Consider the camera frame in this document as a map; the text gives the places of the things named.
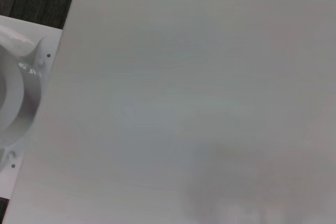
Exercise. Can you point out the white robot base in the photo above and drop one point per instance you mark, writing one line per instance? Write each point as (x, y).
(23, 98)

